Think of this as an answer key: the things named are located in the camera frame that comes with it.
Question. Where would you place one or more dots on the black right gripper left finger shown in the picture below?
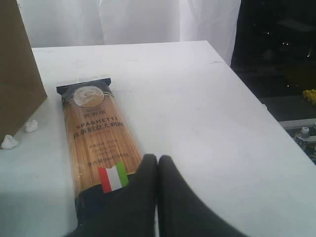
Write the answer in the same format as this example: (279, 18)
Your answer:
(126, 212)

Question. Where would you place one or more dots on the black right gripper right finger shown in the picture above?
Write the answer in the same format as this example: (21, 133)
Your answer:
(180, 212)

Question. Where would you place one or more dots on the white putty lump near bag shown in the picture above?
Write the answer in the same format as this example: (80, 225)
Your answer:
(31, 126)

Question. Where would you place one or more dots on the brown paper bag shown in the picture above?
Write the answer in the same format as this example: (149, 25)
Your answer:
(21, 87)

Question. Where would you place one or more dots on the spaghetti packet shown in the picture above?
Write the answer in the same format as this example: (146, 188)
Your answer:
(102, 149)

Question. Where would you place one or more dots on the plastic water bottle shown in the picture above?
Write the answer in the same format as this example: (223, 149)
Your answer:
(301, 137)

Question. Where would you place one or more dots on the white putty lump front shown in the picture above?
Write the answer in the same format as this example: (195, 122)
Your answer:
(9, 142)

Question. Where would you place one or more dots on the yellow object beyond table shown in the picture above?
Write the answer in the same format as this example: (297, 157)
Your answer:
(310, 96)

